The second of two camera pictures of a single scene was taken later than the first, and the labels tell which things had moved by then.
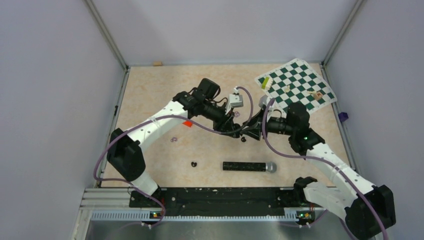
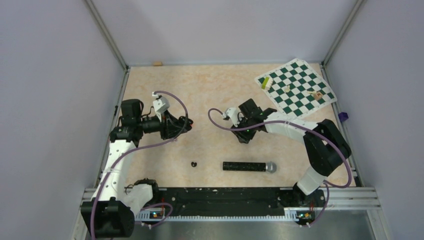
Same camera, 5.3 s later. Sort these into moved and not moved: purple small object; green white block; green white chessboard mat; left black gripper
Moved: left black gripper
Not moved: purple small object; green white block; green white chessboard mat
